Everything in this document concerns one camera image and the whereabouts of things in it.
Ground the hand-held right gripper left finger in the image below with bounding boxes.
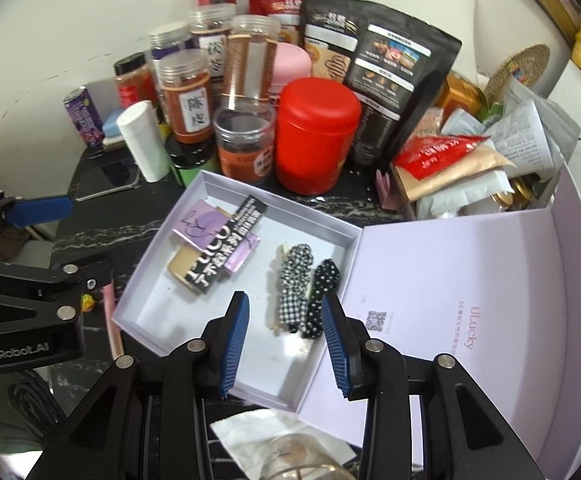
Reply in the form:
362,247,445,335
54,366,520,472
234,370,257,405
25,291,251,480

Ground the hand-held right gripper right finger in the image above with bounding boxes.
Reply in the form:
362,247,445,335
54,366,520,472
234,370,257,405
320,293,538,480

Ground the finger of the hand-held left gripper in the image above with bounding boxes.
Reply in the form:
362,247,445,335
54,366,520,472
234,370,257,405
0,256,115,341
0,192,74,256

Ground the black polka dot hair clip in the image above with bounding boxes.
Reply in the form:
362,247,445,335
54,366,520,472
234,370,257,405
300,258,341,339

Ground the black white gingham hair clip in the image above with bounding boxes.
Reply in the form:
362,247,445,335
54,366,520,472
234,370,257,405
273,242,316,333

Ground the lilac gift box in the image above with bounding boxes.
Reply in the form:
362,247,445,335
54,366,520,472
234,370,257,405
112,162,581,480

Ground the black and purple product card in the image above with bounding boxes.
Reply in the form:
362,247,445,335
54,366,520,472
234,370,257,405
185,195,270,296

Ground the cream hair claw clip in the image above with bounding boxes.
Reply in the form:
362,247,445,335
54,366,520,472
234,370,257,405
270,242,292,333

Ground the purple box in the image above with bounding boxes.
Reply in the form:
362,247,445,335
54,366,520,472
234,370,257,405
173,199,262,276

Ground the pink pen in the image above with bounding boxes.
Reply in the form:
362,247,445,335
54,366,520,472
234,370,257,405
100,280,125,358

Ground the dark phone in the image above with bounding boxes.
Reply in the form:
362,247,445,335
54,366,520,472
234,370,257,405
73,157,140,202

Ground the small blue case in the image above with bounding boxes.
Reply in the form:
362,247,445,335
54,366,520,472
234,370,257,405
103,108,127,140

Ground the gold bangle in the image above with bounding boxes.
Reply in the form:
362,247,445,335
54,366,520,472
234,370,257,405
258,432,356,480

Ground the white cylinder roll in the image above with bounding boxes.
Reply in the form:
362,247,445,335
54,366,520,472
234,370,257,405
116,101,170,183

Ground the green jar black lid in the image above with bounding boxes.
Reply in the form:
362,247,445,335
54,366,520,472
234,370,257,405
165,135,221,188

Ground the spice jar black lid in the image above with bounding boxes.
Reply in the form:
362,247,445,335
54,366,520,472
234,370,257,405
114,53,157,109

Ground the brown spice jar white label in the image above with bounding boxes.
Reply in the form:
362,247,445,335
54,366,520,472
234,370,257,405
153,50,216,146

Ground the open clear jar orange label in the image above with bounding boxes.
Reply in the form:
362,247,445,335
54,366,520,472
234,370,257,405
214,107,277,186

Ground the white plastic packet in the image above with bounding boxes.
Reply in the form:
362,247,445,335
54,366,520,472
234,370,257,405
415,170,516,218

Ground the red canister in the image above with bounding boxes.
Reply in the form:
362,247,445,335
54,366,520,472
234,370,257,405
275,77,362,196

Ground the clear jar purple label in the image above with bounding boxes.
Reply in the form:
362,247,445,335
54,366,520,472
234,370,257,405
148,21,194,61

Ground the red foil packet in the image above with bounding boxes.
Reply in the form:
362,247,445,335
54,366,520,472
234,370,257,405
393,135,491,181

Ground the tan paper envelope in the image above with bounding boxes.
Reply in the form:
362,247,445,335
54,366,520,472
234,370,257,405
400,140,518,201

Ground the clear jar dark label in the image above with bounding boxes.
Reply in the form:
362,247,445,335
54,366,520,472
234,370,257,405
189,4,236,81

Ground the glass jar gold lid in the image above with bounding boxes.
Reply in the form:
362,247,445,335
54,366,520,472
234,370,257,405
493,175,543,211

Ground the tall clear jar orange label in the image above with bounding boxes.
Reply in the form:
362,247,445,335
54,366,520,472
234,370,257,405
223,15,282,111

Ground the black snack pouch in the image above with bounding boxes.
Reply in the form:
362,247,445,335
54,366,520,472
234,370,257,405
300,0,463,171

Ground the orange box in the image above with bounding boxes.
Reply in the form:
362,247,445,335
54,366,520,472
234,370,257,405
440,74,482,113

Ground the pink canister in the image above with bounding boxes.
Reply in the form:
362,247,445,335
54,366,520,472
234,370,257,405
270,42,311,96

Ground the red snack pouch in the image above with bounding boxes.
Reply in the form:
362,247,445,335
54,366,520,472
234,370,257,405
249,0,308,46

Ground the woven round coaster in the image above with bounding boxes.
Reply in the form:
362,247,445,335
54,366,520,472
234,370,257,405
485,44,551,103

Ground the black cable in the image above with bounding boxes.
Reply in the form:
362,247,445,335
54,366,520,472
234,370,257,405
5,367,71,423

